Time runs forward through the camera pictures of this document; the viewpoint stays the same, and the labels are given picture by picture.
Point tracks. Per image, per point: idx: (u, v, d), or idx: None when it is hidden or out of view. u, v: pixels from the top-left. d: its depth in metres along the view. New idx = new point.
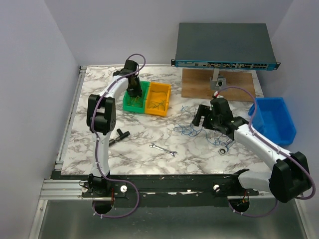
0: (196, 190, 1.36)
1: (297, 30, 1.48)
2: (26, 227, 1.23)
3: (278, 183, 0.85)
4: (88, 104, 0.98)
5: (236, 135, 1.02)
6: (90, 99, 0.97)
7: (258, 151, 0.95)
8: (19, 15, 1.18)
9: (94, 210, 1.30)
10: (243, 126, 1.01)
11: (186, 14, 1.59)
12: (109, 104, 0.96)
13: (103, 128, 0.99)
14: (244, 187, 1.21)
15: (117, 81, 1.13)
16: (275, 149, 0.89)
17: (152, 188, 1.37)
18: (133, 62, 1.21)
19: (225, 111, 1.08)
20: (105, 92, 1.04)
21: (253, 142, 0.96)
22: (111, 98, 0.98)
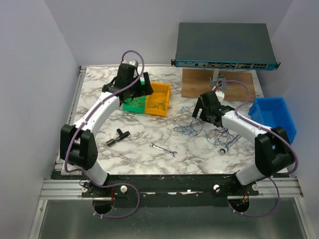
0: (196, 190, 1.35)
1: (297, 29, 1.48)
2: (27, 227, 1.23)
3: (261, 158, 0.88)
4: (62, 137, 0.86)
5: (224, 121, 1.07)
6: (64, 131, 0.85)
7: (244, 131, 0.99)
8: (18, 14, 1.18)
9: (94, 210, 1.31)
10: (230, 112, 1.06)
11: (186, 14, 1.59)
12: (85, 138, 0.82)
13: (79, 163, 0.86)
14: (243, 183, 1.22)
15: (103, 103, 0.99)
16: (256, 126, 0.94)
17: (152, 188, 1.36)
18: (128, 70, 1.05)
19: (213, 102, 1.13)
20: (83, 122, 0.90)
21: (238, 123, 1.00)
22: (88, 133, 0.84)
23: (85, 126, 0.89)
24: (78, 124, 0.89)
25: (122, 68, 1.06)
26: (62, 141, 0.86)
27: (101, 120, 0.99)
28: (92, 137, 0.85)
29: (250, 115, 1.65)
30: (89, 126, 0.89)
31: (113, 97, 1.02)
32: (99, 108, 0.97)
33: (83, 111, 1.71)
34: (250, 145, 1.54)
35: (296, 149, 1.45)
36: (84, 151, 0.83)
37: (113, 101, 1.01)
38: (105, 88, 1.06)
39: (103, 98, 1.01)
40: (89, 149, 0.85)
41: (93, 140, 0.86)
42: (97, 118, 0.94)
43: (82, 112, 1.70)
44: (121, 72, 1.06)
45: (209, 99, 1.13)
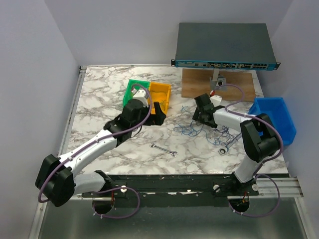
0: (196, 190, 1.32)
1: (297, 29, 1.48)
2: (27, 227, 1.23)
3: (248, 144, 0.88)
4: (43, 165, 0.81)
5: (216, 118, 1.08)
6: (48, 161, 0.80)
7: (233, 123, 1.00)
8: (19, 14, 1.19)
9: (94, 210, 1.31)
10: (221, 109, 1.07)
11: (186, 14, 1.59)
12: (62, 178, 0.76)
13: (49, 197, 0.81)
14: (243, 181, 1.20)
15: (97, 141, 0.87)
16: (242, 115, 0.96)
17: (152, 188, 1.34)
18: (133, 111, 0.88)
19: (207, 103, 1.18)
20: (68, 158, 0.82)
21: (226, 116, 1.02)
22: (68, 173, 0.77)
23: (68, 163, 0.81)
24: (63, 157, 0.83)
25: (127, 108, 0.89)
26: (41, 170, 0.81)
27: (91, 158, 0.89)
28: (71, 177, 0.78)
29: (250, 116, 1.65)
30: (72, 164, 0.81)
31: (111, 138, 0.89)
32: (91, 147, 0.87)
33: (83, 111, 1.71)
34: None
35: (296, 149, 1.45)
36: (57, 189, 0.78)
37: (109, 142, 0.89)
38: (106, 126, 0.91)
39: (100, 136, 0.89)
40: (64, 188, 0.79)
41: (72, 179, 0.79)
42: (85, 156, 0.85)
43: (82, 112, 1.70)
44: (125, 112, 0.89)
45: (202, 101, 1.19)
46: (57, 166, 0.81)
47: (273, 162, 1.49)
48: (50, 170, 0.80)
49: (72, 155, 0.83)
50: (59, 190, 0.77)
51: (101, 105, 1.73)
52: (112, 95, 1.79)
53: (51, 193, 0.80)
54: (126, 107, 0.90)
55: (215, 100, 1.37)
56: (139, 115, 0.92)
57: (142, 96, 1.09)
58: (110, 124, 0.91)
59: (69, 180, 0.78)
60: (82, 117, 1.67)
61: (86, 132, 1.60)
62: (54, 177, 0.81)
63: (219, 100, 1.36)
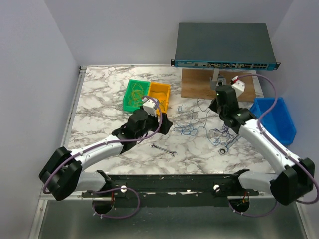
0: (196, 190, 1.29)
1: (297, 29, 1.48)
2: (27, 227, 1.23)
3: (281, 188, 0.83)
4: (53, 156, 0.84)
5: (241, 131, 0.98)
6: (58, 153, 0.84)
7: (265, 152, 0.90)
8: (19, 14, 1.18)
9: (94, 210, 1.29)
10: (252, 124, 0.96)
11: (186, 14, 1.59)
12: (71, 171, 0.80)
13: (53, 189, 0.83)
14: (244, 187, 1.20)
15: (106, 144, 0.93)
16: (284, 153, 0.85)
17: (152, 188, 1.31)
18: (136, 123, 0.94)
19: (231, 101, 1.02)
20: (78, 153, 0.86)
21: (260, 142, 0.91)
22: (78, 165, 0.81)
23: (79, 157, 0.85)
24: (73, 152, 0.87)
25: (131, 119, 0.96)
26: (51, 161, 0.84)
27: (98, 158, 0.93)
28: (79, 172, 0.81)
29: None
30: (82, 159, 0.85)
31: (118, 143, 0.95)
32: (100, 148, 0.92)
33: (83, 111, 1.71)
34: (250, 145, 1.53)
35: (296, 149, 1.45)
36: (63, 182, 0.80)
37: (116, 146, 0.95)
38: (115, 132, 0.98)
39: (109, 139, 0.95)
40: (70, 182, 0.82)
41: (79, 174, 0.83)
42: (94, 154, 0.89)
43: (82, 112, 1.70)
44: (130, 122, 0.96)
45: (227, 99, 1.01)
46: (67, 158, 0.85)
47: None
48: (59, 162, 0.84)
49: (83, 151, 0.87)
50: (64, 183, 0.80)
51: (101, 105, 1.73)
52: (112, 95, 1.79)
53: (55, 184, 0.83)
54: (130, 118, 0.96)
55: (238, 89, 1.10)
56: (143, 125, 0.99)
57: (152, 107, 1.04)
58: (118, 132, 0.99)
59: (76, 175, 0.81)
60: (82, 117, 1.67)
61: (86, 132, 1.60)
62: (61, 171, 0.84)
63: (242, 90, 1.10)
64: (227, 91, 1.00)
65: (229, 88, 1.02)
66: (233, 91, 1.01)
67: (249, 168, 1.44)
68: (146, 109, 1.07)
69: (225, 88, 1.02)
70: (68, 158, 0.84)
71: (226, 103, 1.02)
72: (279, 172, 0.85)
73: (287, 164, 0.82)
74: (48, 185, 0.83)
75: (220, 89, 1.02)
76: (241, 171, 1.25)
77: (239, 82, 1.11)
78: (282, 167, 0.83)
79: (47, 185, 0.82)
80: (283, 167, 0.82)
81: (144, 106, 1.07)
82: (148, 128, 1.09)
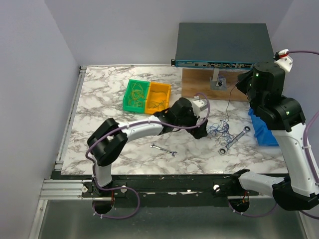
0: (196, 190, 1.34)
1: (297, 30, 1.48)
2: (27, 227, 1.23)
3: (290, 202, 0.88)
4: (102, 125, 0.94)
5: (282, 134, 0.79)
6: (107, 123, 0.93)
7: (295, 169, 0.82)
8: (19, 14, 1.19)
9: (94, 210, 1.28)
10: (298, 131, 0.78)
11: (186, 14, 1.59)
12: (118, 140, 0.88)
13: (97, 155, 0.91)
14: (245, 188, 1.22)
15: (149, 122, 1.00)
16: (316, 179, 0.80)
17: (152, 188, 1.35)
18: (181, 108, 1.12)
19: (275, 88, 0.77)
20: (125, 126, 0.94)
21: (296, 160, 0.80)
22: (124, 136, 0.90)
23: (125, 130, 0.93)
24: (120, 124, 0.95)
25: (178, 105, 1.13)
26: (100, 128, 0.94)
27: (140, 134, 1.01)
28: (124, 142, 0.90)
29: (250, 115, 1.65)
30: (127, 132, 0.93)
31: (159, 124, 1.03)
32: (144, 125, 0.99)
33: (83, 111, 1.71)
34: (250, 145, 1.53)
35: None
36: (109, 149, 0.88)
37: (157, 127, 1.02)
38: (156, 114, 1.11)
39: (151, 119, 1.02)
40: (114, 151, 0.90)
41: (123, 144, 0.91)
42: (138, 130, 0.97)
43: (82, 112, 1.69)
44: (175, 107, 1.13)
45: (271, 84, 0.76)
46: (113, 129, 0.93)
47: (273, 162, 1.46)
48: (107, 130, 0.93)
49: (129, 125, 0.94)
50: (110, 150, 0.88)
51: (101, 105, 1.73)
52: (112, 95, 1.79)
53: (100, 152, 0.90)
54: (177, 104, 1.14)
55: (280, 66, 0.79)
56: (185, 112, 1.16)
57: (200, 106, 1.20)
58: (160, 114, 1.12)
59: (121, 145, 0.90)
60: (82, 117, 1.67)
61: (86, 131, 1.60)
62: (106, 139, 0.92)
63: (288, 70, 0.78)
64: (275, 73, 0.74)
65: (274, 68, 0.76)
66: (283, 73, 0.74)
67: (249, 168, 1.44)
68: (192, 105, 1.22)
69: (270, 69, 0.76)
70: (115, 129, 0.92)
71: (267, 90, 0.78)
72: (297, 189, 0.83)
73: (313, 191, 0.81)
74: (92, 150, 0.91)
75: (264, 69, 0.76)
76: (242, 172, 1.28)
77: (287, 58, 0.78)
78: (307, 192, 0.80)
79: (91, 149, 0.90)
80: (309, 194, 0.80)
81: (193, 103, 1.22)
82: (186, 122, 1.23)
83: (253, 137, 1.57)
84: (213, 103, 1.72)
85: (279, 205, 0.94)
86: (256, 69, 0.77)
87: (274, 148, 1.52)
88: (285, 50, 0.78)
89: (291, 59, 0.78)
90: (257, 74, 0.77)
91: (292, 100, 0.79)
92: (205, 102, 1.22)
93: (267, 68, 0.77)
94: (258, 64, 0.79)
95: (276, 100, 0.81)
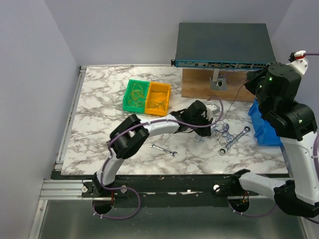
0: (196, 190, 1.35)
1: (297, 30, 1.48)
2: (27, 227, 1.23)
3: (292, 207, 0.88)
4: (125, 121, 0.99)
5: (293, 142, 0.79)
6: (130, 119, 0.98)
7: (302, 176, 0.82)
8: (19, 14, 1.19)
9: (94, 210, 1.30)
10: (309, 140, 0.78)
11: (186, 14, 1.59)
12: (140, 134, 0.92)
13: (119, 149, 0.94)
14: (244, 188, 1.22)
15: (167, 121, 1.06)
16: None
17: (152, 188, 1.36)
18: (197, 109, 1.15)
19: (288, 94, 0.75)
20: (146, 122, 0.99)
21: (304, 168, 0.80)
22: (145, 131, 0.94)
23: (146, 126, 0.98)
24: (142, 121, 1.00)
25: (194, 106, 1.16)
26: (124, 124, 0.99)
27: (159, 132, 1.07)
28: (145, 137, 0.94)
29: (250, 115, 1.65)
30: (149, 128, 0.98)
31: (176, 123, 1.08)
32: (163, 123, 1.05)
33: (83, 111, 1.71)
34: (250, 145, 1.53)
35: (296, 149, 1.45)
36: (131, 143, 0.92)
37: (174, 126, 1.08)
38: (173, 114, 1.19)
39: (169, 118, 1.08)
40: (136, 145, 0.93)
41: (144, 139, 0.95)
42: (158, 127, 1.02)
43: (82, 112, 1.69)
44: (191, 108, 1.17)
45: (285, 90, 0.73)
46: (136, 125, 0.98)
47: (273, 162, 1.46)
48: (130, 126, 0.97)
49: (150, 121, 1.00)
50: (132, 143, 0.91)
51: (101, 105, 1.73)
52: (112, 95, 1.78)
53: (122, 145, 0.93)
54: (193, 104, 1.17)
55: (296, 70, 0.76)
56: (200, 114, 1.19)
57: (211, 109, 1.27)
58: (176, 115, 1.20)
59: (143, 139, 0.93)
60: (82, 117, 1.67)
61: (86, 132, 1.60)
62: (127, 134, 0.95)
63: (303, 72, 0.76)
64: (291, 78, 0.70)
65: (290, 73, 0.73)
66: (298, 79, 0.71)
67: (249, 168, 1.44)
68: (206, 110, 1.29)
69: (285, 74, 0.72)
70: (137, 124, 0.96)
71: (280, 96, 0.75)
72: (302, 197, 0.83)
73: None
74: (115, 143, 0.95)
75: (278, 74, 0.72)
76: (242, 172, 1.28)
77: (303, 60, 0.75)
78: (312, 200, 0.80)
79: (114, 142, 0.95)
80: (314, 203, 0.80)
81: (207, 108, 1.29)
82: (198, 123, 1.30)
83: (253, 137, 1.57)
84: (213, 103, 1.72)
85: (281, 209, 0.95)
86: (270, 73, 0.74)
87: (274, 148, 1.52)
88: (301, 52, 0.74)
89: (307, 61, 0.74)
90: (271, 79, 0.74)
91: (305, 106, 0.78)
92: (216, 106, 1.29)
93: (282, 72, 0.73)
94: (271, 67, 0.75)
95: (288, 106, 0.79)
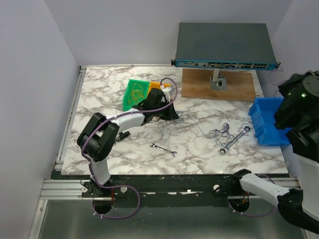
0: (196, 190, 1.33)
1: (297, 30, 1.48)
2: (27, 227, 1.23)
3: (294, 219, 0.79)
4: (89, 122, 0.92)
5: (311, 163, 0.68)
6: (94, 118, 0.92)
7: (312, 195, 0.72)
8: (19, 14, 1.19)
9: (94, 210, 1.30)
10: None
11: (186, 14, 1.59)
12: (110, 131, 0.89)
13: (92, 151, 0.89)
14: (244, 189, 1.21)
15: (131, 113, 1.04)
16: None
17: (152, 188, 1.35)
18: (156, 96, 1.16)
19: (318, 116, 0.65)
20: (112, 117, 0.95)
21: (317, 188, 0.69)
22: (114, 126, 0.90)
23: (113, 120, 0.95)
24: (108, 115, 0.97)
25: (152, 94, 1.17)
26: (88, 125, 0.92)
27: (125, 125, 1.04)
28: (116, 132, 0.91)
29: (250, 115, 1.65)
30: (116, 122, 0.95)
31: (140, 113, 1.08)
32: (127, 115, 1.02)
33: (83, 111, 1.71)
34: (250, 145, 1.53)
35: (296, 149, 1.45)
36: (103, 142, 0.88)
37: (139, 116, 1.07)
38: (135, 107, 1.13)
39: (133, 111, 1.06)
40: (108, 142, 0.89)
41: (115, 135, 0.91)
42: (125, 120, 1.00)
43: (82, 112, 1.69)
44: (150, 97, 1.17)
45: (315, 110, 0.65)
46: (102, 122, 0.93)
47: (273, 162, 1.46)
48: (96, 125, 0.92)
49: (116, 115, 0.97)
50: (104, 142, 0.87)
51: (101, 105, 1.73)
52: (112, 95, 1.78)
53: (94, 146, 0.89)
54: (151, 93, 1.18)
55: None
56: (160, 100, 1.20)
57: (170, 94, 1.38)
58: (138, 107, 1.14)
59: (113, 135, 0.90)
60: (82, 117, 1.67)
61: None
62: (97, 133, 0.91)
63: None
64: None
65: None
66: None
67: (248, 168, 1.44)
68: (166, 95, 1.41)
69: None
70: (104, 122, 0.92)
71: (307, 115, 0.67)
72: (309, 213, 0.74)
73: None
74: (86, 148, 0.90)
75: (315, 92, 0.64)
76: (242, 172, 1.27)
77: None
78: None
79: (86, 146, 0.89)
80: None
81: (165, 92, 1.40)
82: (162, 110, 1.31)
83: (253, 137, 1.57)
84: (213, 103, 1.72)
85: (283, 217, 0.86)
86: (305, 89, 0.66)
87: (274, 148, 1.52)
88: None
89: None
90: (304, 96, 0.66)
91: None
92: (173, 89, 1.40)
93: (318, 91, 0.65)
94: (306, 83, 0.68)
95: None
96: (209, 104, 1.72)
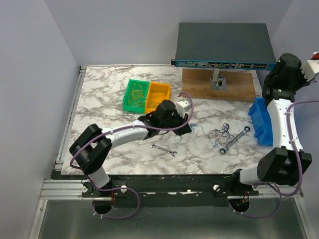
0: (196, 190, 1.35)
1: (297, 30, 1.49)
2: (27, 227, 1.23)
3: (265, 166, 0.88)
4: (84, 132, 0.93)
5: (270, 104, 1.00)
6: (89, 130, 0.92)
7: (275, 132, 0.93)
8: (19, 14, 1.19)
9: (94, 210, 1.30)
10: (284, 104, 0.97)
11: (186, 14, 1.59)
12: (101, 147, 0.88)
13: (81, 163, 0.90)
14: (240, 181, 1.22)
15: (134, 127, 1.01)
16: (290, 137, 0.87)
17: (152, 188, 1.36)
18: (165, 111, 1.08)
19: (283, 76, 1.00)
20: (109, 131, 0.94)
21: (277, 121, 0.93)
22: (107, 142, 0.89)
23: (109, 135, 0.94)
24: (105, 129, 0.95)
25: (161, 108, 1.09)
26: (82, 135, 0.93)
27: (124, 139, 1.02)
28: (108, 148, 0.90)
29: (250, 115, 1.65)
30: (112, 137, 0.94)
31: (144, 128, 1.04)
32: (128, 130, 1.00)
33: (83, 111, 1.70)
34: (250, 145, 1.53)
35: None
36: (92, 156, 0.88)
37: (142, 131, 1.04)
38: (141, 120, 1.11)
39: (136, 124, 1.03)
40: (98, 158, 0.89)
41: (107, 150, 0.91)
42: (122, 135, 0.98)
43: (82, 112, 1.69)
44: (159, 111, 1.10)
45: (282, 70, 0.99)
46: (97, 135, 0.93)
47: None
48: (90, 137, 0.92)
49: (113, 130, 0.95)
50: (93, 158, 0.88)
51: (101, 105, 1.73)
52: (112, 95, 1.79)
53: (84, 159, 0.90)
54: (160, 107, 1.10)
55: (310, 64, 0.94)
56: (169, 115, 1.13)
57: (183, 106, 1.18)
58: (144, 119, 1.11)
59: (105, 151, 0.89)
60: (82, 116, 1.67)
61: None
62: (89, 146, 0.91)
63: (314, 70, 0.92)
64: (289, 64, 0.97)
65: (292, 61, 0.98)
66: (294, 67, 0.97)
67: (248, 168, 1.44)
68: (177, 107, 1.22)
69: (289, 60, 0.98)
70: (98, 135, 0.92)
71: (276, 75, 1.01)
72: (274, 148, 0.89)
73: (285, 146, 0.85)
74: (77, 158, 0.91)
75: (284, 59, 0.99)
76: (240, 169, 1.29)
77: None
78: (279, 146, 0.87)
79: (77, 157, 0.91)
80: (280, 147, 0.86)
81: (177, 104, 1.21)
82: (172, 125, 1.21)
83: (253, 137, 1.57)
84: (213, 103, 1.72)
85: (259, 178, 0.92)
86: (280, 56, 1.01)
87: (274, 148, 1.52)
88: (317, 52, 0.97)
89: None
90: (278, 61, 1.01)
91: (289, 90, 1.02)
92: (189, 102, 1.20)
93: (287, 59, 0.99)
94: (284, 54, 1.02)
95: (282, 84, 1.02)
96: (210, 104, 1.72)
